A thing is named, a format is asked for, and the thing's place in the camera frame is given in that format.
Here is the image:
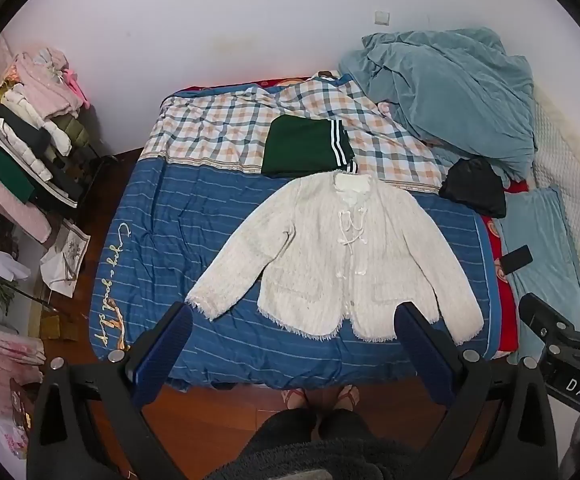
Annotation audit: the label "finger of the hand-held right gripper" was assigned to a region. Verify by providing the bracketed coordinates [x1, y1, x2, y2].
[518, 292, 579, 342]

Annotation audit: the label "black phone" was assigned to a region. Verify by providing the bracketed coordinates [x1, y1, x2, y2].
[502, 245, 534, 271]

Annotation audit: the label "teal pillow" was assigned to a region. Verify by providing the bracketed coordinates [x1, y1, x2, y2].
[497, 187, 580, 361]

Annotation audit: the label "white quilted blanket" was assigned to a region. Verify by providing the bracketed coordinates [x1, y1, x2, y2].
[532, 87, 580, 288]

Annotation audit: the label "green potted plant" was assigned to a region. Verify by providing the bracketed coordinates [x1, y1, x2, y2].
[0, 274, 16, 313]

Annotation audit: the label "person's right leg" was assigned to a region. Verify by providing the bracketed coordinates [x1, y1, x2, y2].
[318, 407, 373, 450]

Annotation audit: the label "white patterned cloth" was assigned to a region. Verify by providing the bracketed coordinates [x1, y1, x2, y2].
[40, 221, 91, 297]

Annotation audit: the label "person's foot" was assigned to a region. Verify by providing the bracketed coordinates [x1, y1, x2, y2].
[282, 388, 311, 412]
[335, 385, 361, 411]

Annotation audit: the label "pink fleece cloth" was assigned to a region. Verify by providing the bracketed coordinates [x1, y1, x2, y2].
[0, 157, 53, 242]

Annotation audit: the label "rack of hanging clothes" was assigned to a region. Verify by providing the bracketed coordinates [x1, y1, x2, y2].
[0, 47, 101, 211]

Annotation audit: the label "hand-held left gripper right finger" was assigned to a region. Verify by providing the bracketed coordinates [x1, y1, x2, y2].
[394, 302, 559, 480]

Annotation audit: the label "white knit cardigan jacket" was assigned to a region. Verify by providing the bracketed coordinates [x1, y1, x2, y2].
[186, 172, 485, 345]

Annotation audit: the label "person's left foot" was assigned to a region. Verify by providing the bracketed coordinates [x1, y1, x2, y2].
[282, 388, 311, 412]

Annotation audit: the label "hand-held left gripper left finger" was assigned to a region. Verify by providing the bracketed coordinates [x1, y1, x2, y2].
[27, 302, 194, 480]

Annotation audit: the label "person's right foot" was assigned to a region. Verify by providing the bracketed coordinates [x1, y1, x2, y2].
[335, 385, 361, 411]

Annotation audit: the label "teal plush blanket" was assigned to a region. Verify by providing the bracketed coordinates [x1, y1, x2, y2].
[339, 27, 539, 182]

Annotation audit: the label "person's left leg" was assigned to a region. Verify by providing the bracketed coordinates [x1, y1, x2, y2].
[241, 408, 321, 462]

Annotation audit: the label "person's leg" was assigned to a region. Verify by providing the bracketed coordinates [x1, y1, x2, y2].
[318, 407, 373, 450]
[241, 408, 321, 462]

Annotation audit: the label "blue and plaid bed cover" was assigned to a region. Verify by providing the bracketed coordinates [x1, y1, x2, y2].
[90, 75, 501, 391]

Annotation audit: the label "green pants with white stripes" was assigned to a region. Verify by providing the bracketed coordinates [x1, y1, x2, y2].
[261, 115, 359, 179]

